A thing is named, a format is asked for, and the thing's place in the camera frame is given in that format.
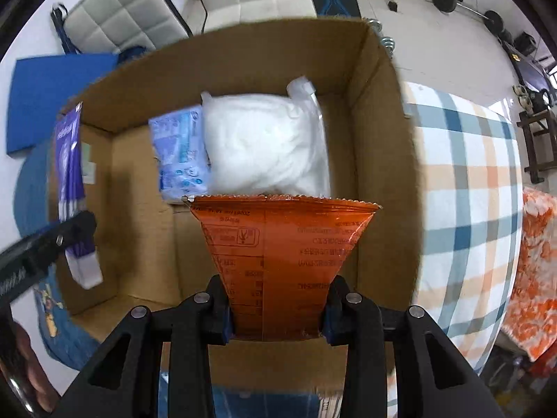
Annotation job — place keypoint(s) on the orange snack packet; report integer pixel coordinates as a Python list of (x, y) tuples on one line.
[(278, 252)]

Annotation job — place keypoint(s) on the purple and white packet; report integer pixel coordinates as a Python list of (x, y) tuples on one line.
[(72, 170)]

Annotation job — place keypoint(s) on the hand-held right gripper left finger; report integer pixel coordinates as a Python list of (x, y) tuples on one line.
[(225, 327)]

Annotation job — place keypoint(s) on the blue foam mat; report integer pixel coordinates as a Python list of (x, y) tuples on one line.
[(56, 96)]

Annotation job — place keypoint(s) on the plaid blanket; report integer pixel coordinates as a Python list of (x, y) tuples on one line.
[(470, 209)]

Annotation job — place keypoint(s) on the orange and white cloth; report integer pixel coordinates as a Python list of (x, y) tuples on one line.
[(537, 270)]

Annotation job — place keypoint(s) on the light blue tissue packet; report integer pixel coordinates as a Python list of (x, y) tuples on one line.
[(178, 156)]

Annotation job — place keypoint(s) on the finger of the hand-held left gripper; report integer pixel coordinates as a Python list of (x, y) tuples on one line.
[(76, 230)]

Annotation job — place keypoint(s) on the dark wooden stool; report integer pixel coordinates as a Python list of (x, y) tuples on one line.
[(539, 139)]

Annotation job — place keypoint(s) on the chrome dumbbell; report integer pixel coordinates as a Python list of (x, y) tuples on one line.
[(385, 41)]

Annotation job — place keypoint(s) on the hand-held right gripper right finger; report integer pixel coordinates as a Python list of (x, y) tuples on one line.
[(327, 331)]

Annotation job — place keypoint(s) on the brown cardboard box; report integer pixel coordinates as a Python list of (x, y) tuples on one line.
[(243, 61)]

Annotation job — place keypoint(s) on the white stuffing plastic bag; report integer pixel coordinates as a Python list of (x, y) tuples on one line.
[(261, 143)]

